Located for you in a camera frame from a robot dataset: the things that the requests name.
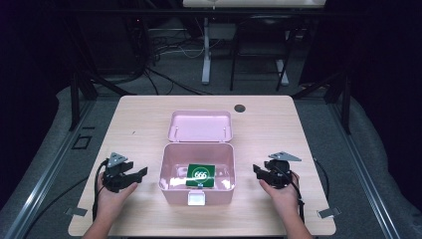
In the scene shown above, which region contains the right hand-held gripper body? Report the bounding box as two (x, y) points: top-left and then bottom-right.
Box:
(263, 151), (303, 190)

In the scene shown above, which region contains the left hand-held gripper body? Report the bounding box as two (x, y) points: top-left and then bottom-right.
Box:
(102, 151), (135, 194)

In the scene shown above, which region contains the pink box with hinged lid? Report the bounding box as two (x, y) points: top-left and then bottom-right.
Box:
(158, 110), (237, 207)

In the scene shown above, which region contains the person's right hand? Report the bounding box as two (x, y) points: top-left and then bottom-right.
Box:
(259, 171), (302, 221)

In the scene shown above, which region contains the person's left hand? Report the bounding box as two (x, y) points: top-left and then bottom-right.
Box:
(96, 171), (139, 227)

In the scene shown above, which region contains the white desk with legs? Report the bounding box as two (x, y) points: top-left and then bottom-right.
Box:
(182, 0), (328, 87)

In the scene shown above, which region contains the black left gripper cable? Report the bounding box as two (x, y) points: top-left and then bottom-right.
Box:
(92, 158), (110, 222)

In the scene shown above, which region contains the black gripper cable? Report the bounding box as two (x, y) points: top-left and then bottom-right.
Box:
(92, 158), (110, 222)
(278, 165), (307, 224)

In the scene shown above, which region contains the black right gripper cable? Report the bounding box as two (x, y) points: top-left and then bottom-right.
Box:
(278, 165), (307, 224)

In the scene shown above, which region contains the thin black cable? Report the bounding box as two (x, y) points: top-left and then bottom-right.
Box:
(313, 156), (331, 201)

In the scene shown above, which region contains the grey metal table bracket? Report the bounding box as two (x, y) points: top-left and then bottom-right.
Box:
(64, 206), (89, 217)
(316, 206), (342, 220)

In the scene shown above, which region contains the green packet with white ring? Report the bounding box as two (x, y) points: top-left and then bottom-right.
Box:
(185, 162), (217, 189)

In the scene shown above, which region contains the aluminium floor rail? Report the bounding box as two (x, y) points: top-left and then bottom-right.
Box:
(2, 99), (98, 239)
(327, 99), (403, 239)

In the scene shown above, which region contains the black metal stand frame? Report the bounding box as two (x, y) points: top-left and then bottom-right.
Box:
(291, 70), (353, 135)
(67, 68), (137, 132)

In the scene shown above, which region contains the black metal chair frame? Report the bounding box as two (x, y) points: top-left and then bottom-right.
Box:
(229, 13), (294, 93)

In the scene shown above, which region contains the bundle of floor cables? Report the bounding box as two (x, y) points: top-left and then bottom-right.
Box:
(142, 31), (214, 98)

